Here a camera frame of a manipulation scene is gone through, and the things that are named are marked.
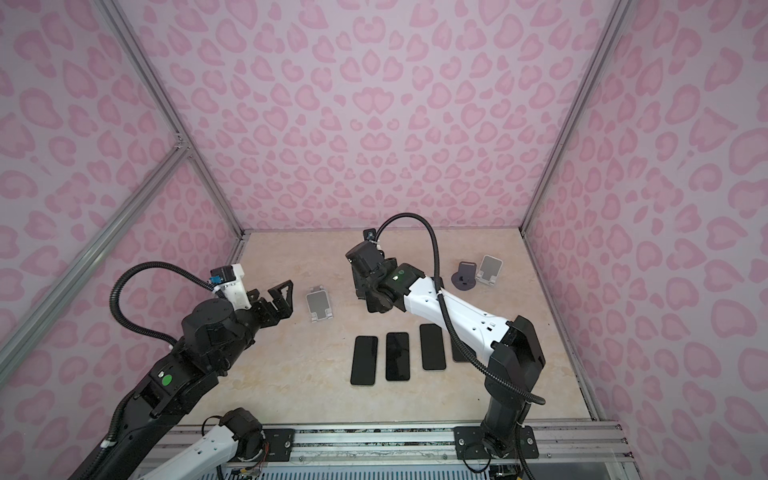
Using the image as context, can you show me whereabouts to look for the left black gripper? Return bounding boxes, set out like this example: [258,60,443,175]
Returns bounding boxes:
[217,276,293,373]

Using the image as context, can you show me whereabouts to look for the black phone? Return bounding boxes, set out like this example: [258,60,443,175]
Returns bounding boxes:
[451,341,469,363]
[350,336,378,386]
[419,323,447,371]

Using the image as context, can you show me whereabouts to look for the white folding phone stand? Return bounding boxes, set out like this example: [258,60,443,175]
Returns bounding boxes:
[476,255,503,286]

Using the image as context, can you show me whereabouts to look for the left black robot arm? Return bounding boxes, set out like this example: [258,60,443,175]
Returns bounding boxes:
[71,280,294,479]

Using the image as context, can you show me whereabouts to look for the silver stand near left arm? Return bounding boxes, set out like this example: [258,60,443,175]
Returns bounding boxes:
[306,287,333,323]

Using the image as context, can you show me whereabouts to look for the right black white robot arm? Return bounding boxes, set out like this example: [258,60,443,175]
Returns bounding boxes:
[346,241,546,459]

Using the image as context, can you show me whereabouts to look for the grey round phone stand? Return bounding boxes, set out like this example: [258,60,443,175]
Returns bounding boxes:
[451,261,477,291]

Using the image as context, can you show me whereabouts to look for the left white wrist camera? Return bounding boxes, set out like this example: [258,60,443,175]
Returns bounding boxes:
[209,264,251,310]

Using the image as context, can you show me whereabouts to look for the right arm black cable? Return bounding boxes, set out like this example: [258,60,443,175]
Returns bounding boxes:
[376,212,547,406]

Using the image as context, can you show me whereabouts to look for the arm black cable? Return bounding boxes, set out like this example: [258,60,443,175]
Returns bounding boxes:
[376,212,547,406]
[109,260,214,348]

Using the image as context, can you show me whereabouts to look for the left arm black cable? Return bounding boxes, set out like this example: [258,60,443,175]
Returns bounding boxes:
[109,260,214,348]

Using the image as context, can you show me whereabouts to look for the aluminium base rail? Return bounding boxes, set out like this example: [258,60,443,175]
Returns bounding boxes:
[137,419,640,480]

